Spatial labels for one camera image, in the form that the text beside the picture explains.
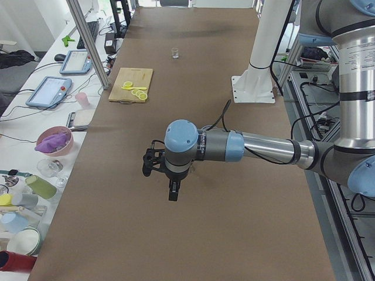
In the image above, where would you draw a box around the aluminium frame post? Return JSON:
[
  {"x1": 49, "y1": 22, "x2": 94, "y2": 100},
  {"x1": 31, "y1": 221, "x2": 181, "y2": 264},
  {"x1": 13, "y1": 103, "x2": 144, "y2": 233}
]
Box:
[{"x1": 66, "y1": 0, "x2": 110, "y2": 90}]

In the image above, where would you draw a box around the purple cloth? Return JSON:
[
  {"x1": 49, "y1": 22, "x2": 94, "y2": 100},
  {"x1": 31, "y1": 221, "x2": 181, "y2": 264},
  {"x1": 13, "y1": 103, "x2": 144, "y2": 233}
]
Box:
[{"x1": 35, "y1": 133, "x2": 67, "y2": 153}]

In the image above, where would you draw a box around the blue teach pendant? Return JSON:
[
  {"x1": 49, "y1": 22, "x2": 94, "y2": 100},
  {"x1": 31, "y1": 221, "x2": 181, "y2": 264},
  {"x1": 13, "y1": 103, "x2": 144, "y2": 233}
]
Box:
[
  {"x1": 59, "y1": 49, "x2": 92, "y2": 76},
  {"x1": 26, "y1": 76, "x2": 72, "y2": 108}
]

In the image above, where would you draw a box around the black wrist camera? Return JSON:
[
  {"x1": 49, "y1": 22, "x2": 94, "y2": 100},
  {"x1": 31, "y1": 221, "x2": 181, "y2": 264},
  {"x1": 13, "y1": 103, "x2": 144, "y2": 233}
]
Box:
[{"x1": 142, "y1": 140, "x2": 166, "y2": 177}]

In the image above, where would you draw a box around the white bowl green rim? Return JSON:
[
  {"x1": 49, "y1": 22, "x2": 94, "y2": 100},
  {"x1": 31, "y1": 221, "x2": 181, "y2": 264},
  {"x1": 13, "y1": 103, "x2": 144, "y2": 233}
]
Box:
[{"x1": 6, "y1": 228, "x2": 42, "y2": 255}]

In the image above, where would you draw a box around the clear wine glass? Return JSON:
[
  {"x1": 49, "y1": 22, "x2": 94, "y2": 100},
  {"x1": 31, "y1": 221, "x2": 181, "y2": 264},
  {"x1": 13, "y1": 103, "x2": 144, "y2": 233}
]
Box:
[{"x1": 36, "y1": 159, "x2": 68, "y2": 189}]

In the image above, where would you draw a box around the black keyboard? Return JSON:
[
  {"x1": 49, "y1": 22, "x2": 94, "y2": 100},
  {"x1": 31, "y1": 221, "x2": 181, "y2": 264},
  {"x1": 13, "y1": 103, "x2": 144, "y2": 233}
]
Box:
[{"x1": 76, "y1": 20, "x2": 100, "y2": 50}]

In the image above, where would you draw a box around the small clear glass cup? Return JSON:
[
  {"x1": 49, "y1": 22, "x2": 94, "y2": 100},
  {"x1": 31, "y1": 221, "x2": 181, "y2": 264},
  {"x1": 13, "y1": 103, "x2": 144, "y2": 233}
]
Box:
[{"x1": 171, "y1": 47, "x2": 179, "y2": 59}]

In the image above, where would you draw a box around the far blue teach pendant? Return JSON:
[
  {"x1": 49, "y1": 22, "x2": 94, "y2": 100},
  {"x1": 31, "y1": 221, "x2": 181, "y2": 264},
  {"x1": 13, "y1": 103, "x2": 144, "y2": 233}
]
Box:
[{"x1": 59, "y1": 49, "x2": 92, "y2": 76}]

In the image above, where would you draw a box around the black power adapter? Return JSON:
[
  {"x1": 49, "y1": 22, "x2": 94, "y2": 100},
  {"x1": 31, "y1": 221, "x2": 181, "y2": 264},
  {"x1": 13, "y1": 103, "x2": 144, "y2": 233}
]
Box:
[{"x1": 104, "y1": 32, "x2": 117, "y2": 54}]

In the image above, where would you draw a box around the near blue teach pendant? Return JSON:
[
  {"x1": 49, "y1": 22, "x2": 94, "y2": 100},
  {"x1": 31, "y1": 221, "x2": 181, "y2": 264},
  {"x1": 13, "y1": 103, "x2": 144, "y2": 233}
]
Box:
[{"x1": 26, "y1": 76, "x2": 72, "y2": 108}]

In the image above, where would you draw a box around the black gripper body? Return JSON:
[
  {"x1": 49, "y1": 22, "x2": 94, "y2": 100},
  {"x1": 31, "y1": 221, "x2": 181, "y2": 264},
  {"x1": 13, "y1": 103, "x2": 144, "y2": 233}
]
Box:
[{"x1": 166, "y1": 169, "x2": 188, "y2": 182}]

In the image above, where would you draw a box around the pink plastic cup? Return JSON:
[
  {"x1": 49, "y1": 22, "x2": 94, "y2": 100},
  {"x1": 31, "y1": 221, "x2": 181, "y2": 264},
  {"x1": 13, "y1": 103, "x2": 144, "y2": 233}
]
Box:
[{"x1": 75, "y1": 92, "x2": 90, "y2": 108}]

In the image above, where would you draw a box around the wooden cutting board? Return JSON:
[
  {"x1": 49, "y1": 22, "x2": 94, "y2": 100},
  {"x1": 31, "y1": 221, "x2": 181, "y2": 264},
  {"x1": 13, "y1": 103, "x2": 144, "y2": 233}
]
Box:
[{"x1": 108, "y1": 67, "x2": 154, "y2": 104}]

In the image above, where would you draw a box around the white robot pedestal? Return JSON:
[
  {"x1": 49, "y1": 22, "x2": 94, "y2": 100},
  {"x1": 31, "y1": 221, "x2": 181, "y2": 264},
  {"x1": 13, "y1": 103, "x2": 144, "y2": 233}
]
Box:
[{"x1": 231, "y1": 0, "x2": 293, "y2": 104}]

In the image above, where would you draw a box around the yellow cup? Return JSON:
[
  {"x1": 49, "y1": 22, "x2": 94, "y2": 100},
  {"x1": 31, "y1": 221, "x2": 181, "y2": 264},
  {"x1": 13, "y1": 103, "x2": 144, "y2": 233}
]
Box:
[{"x1": 0, "y1": 193, "x2": 12, "y2": 207}]

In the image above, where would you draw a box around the red cylinder container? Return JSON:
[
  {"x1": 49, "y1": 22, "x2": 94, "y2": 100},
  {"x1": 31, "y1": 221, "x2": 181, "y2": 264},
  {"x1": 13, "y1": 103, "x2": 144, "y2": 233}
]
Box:
[{"x1": 1, "y1": 251, "x2": 37, "y2": 273}]

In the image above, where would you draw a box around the pink bowl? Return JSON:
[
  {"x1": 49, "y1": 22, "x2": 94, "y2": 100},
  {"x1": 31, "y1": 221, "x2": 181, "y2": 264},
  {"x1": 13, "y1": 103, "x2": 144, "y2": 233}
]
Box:
[{"x1": 36, "y1": 126, "x2": 74, "y2": 157}]

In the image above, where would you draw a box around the black computer mouse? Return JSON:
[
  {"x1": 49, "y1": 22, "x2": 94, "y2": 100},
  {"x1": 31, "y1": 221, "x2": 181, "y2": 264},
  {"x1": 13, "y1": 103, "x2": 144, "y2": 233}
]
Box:
[{"x1": 54, "y1": 54, "x2": 66, "y2": 62}]

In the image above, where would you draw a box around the light blue cup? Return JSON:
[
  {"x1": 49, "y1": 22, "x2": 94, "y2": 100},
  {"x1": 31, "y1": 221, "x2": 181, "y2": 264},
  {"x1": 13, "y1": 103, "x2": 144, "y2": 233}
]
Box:
[{"x1": 1, "y1": 213, "x2": 29, "y2": 234}]

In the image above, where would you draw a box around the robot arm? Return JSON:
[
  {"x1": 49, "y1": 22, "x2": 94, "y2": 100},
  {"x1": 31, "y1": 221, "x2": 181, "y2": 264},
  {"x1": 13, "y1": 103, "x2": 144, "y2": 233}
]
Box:
[{"x1": 163, "y1": 1, "x2": 374, "y2": 201}]

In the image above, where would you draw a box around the green plastic cup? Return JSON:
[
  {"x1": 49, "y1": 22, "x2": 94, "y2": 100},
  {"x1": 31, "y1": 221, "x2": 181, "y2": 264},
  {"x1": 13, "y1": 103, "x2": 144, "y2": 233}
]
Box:
[{"x1": 25, "y1": 175, "x2": 57, "y2": 200}]

